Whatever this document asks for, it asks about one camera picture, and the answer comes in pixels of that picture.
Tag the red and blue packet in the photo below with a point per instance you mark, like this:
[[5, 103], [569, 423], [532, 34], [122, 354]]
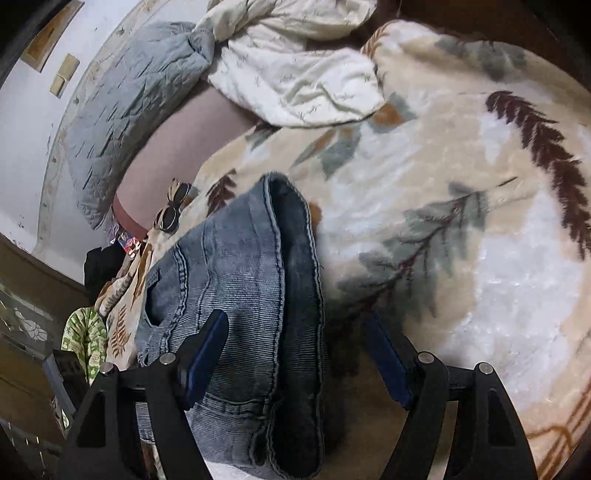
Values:
[[131, 244]]

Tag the brown padded headboard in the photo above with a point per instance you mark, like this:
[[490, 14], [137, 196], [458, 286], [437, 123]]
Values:
[[175, 152]]

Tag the dark door with patterned glass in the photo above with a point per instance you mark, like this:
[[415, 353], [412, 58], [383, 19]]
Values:
[[27, 323]]

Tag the black cloth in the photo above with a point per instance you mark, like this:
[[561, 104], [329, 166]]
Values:
[[99, 272]]

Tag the beige wall switch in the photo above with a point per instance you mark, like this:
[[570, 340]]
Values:
[[58, 86], [69, 65]]

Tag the framed wall picture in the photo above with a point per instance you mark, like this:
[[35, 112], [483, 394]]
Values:
[[46, 37]]

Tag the blue denim pants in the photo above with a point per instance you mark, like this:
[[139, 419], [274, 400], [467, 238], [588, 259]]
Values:
[[240, 277]]

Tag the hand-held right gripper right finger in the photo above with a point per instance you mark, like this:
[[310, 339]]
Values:
[[388, 360]]

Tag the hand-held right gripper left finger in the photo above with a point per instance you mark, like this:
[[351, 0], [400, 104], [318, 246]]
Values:
[[207, 353]]

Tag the cream crumpled sheet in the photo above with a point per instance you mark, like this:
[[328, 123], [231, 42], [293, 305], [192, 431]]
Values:
[[300, 78]]

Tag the grey quilted pillow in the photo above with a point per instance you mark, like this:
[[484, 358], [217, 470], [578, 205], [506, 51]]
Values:
[[129, 115]]

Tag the leaf print blanket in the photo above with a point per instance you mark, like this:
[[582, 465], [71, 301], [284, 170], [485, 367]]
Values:
[[415, 161]]

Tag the sunglasses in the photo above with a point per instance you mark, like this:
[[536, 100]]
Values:
[[168, 217]]

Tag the green patterned quilt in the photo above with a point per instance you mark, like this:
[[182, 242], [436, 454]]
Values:
[[85, 341]]

